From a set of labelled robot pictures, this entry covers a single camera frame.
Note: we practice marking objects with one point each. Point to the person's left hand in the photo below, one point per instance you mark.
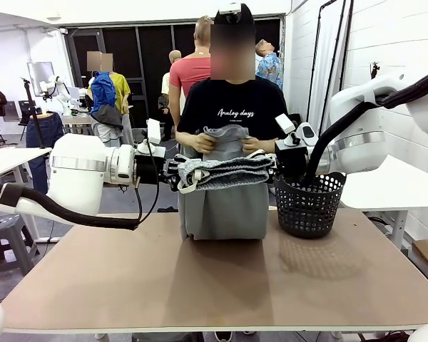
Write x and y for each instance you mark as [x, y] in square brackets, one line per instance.
[252, 145]

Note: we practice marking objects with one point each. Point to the black cap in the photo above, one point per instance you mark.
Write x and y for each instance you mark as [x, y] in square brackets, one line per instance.
[248, 18]

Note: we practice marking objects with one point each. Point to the black object on floor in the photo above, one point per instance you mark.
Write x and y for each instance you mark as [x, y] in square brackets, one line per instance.
[167, 209]

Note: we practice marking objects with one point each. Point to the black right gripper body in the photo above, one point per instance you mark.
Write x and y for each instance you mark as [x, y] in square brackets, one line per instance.
[292, 162]

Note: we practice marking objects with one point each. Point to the small black mounted camera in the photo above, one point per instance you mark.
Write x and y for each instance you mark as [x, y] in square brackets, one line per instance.
[374, 69]

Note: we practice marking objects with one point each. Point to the figure in blue jacket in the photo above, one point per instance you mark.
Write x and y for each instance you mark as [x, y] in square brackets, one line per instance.
[101, 92]

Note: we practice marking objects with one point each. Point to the grey plastic stool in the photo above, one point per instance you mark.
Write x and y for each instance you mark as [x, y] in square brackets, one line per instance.
[7, 231]

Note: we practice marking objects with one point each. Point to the person's right hand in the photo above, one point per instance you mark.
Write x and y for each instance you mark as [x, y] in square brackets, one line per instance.
[203, 144]

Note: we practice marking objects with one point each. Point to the person's left forearm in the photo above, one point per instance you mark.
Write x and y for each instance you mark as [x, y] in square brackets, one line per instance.
[267, 146]

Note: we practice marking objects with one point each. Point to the grey framed wall board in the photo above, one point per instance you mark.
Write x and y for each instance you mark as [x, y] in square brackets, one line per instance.
[39, 73]

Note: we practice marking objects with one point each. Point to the black straight pole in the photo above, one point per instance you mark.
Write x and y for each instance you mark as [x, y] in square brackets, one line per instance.
[340, 39]

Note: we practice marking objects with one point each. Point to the person's blurred head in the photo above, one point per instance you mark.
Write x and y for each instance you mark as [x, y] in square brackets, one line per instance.
[232, 53]

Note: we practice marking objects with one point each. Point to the black curved pole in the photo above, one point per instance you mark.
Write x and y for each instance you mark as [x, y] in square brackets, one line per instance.
[315, 53]

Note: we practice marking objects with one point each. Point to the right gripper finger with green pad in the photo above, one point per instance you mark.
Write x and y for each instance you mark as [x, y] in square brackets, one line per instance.
[273, 168]
[274, 178]

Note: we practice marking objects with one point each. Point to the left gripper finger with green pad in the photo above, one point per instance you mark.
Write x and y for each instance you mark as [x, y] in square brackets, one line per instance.
[174, 181]
[173, 167]

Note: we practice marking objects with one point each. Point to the black printed t-shirt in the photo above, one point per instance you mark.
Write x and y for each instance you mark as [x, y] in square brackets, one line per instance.
[232, 103]

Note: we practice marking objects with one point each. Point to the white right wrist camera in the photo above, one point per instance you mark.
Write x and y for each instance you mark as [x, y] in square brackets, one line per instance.
[284, 123]

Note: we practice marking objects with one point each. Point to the white side table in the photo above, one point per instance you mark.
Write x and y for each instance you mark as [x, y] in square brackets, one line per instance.
[10, 158]

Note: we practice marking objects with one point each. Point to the person's right forearm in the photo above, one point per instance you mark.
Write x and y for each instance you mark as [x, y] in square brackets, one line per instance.
[185, 139]

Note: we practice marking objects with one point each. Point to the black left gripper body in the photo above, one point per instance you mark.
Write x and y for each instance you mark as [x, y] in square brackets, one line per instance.
[150, 169]

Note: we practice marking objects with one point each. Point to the black tripod stand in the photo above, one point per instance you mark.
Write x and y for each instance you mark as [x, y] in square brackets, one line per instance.
[34, 110]

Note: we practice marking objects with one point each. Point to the mannequin in blue jeans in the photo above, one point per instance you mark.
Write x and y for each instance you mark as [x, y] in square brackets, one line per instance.
[48, 132]

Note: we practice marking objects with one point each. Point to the white table with crank leg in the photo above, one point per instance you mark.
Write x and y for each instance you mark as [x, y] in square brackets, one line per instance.
[406, 185]

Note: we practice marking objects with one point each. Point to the small white background robot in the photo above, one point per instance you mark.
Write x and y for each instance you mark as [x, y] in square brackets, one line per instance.
[58, 90]

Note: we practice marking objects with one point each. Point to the figure in yellow shirt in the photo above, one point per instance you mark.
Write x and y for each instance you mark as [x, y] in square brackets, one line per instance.
[123, 89]

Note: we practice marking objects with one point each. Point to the grey shorts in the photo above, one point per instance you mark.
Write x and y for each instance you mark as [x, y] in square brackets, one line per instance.
[224, 210]

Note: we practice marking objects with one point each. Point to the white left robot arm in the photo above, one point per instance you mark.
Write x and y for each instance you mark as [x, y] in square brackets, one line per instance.
[78, 171]

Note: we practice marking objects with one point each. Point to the black perforated laundry basket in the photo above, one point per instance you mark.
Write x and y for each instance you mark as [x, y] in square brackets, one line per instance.
[310, 210]

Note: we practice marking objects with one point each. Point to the black bag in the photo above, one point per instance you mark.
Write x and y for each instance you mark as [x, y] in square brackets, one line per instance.
[295, 118]

